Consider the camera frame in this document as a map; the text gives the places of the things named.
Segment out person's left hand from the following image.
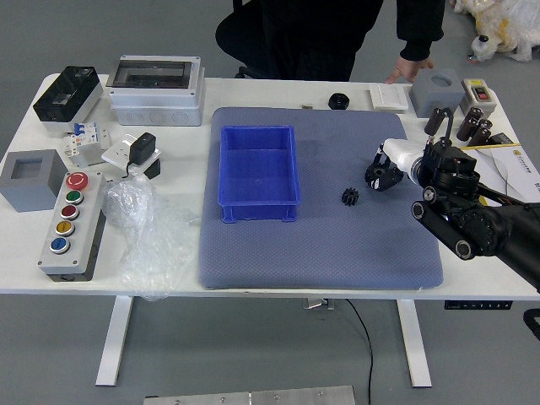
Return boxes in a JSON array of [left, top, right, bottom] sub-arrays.
[[386, 57, 435, 84]]

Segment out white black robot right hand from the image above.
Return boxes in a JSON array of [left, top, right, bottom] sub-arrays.
[[363, 138, 424, 194]]

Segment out big black gear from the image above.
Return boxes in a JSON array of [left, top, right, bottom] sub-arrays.
[[364, 164, 397, 186]]

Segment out grey box with round hole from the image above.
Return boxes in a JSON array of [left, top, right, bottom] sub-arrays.
[[409, 68, 464, 119]]

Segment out yellow white cardboard box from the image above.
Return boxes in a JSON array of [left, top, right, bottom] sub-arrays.
[[461, 144, 540, 208]]

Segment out blue plastic box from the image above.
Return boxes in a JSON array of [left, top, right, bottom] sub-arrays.
[[217, 125, 303, 224]]

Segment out grey windowed distribution box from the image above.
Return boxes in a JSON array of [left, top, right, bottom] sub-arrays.
[[105, 55, 207, 127]]

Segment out grey square hollow box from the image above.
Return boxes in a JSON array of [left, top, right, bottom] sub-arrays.
[[0, 148, 69, 213]]

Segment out small flat black adapter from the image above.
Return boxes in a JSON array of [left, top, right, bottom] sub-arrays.
[[488, 132, 516, 148]]

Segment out person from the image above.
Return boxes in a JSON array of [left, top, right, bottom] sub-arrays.
[[215, 0, 389, 82]]

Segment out plush toy in plastic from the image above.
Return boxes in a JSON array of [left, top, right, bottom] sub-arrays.
[[449, 0, 540, 64]]

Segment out grey-blue padded mat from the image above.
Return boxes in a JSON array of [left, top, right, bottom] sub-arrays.
[[197, 106, 445, 291]]

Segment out black table control panel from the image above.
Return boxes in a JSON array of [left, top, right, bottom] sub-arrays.
[[444, 300, 514, 311]]

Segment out white table leg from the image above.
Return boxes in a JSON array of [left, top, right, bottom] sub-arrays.
[[94, 296, 135, 387], [396, 300, 434, 388]]

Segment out black power adapter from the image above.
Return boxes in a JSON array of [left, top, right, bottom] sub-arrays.
[[121, 132, 158, 178]]

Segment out clear plastic bag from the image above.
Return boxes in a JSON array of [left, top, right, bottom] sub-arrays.
[[102, 175, 203, 302]]

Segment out grey metal plate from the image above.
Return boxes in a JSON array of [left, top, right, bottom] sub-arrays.
[[143, 385, 356, 405]]

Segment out white blue circuit breaker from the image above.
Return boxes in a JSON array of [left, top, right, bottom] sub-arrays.
[[72, 121, 100, 149]]

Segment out white plastic clip part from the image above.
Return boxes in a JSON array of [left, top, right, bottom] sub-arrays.
[[62, 133, 90, 169]]

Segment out grey five-button control station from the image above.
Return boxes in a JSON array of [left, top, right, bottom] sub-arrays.
[[36, 170, 107, 283]]

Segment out white wall switch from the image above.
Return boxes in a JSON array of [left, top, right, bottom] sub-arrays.
[[369, 83, 411, 112]]

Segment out grey red-button switch box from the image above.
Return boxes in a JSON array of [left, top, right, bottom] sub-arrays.
[[459, 78, 495, 119]]

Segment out metal bracket under table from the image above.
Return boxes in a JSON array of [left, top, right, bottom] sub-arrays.
[[302, 298, 337, 312]]

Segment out black floor cable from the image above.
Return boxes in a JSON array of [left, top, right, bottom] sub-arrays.
[[345, 299, 375, 405]]

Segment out white wall socket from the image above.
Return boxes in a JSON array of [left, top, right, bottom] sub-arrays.
[[100, 133, 164, 175]]

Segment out black-lid control enclosure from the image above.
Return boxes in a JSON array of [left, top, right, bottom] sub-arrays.
[[32, 65, 105, 135]]

